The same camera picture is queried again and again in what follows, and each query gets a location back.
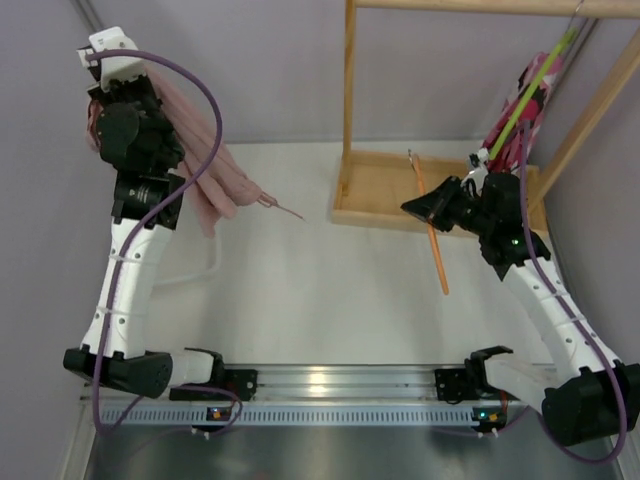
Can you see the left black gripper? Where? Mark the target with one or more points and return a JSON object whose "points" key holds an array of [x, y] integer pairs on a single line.
{"points": [[93, 95]]}

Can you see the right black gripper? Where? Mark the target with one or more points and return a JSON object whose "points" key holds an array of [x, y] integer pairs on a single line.
{"points": [[446, 206]]}

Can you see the orange clothes hanger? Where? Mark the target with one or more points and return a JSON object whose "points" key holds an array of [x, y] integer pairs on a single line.
{"points": [[416, 166]]}

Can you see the pink trousers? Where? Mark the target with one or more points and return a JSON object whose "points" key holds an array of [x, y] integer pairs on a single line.
{"points": [[200, 168]]}

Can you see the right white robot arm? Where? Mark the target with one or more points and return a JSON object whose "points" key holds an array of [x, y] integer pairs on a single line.
{"points": [[590, 393]]}

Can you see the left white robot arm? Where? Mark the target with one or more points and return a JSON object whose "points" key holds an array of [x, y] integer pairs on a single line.
{"points": [[113, 351]]}

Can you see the green clothes hanger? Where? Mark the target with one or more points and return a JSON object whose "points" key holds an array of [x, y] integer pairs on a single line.
{"points": [[532, 90]]}

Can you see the wooden clothes rack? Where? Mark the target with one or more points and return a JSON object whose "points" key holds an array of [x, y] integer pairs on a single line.
{"points": [[372, 185]]}

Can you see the pink patterned garment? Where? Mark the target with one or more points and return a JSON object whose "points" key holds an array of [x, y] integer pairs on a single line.
{"points": [[508, 156]]}

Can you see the white plastic basket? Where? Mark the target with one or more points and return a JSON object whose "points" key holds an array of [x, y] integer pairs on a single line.
{"points": [[189, 258]]}

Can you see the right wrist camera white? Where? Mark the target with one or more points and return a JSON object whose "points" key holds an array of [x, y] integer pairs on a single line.
{"points": [[477, 165]]}

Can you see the aluminium mounting rail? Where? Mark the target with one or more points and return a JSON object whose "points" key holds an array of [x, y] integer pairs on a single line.
{"points": [[338, 384]]}

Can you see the grey slotted cable duct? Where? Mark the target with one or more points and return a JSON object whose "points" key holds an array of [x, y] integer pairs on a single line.
{"points": [[293, 415]]}

